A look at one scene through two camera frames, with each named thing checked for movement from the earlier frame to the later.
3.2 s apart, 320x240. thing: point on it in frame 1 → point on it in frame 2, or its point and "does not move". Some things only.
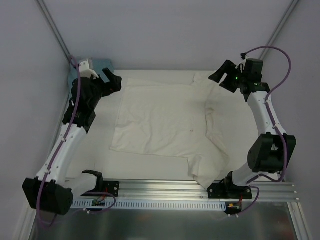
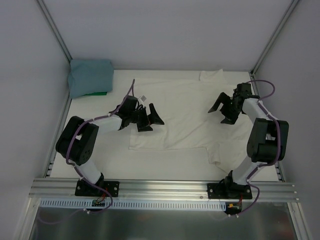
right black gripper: x=230 y=80 → x=229 y=109
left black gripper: x=105 y=85 → x=145 y=119
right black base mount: x=226 y=189 does not move
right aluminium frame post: x=281 y=24 does not move
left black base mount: x=112 y=187 does not move
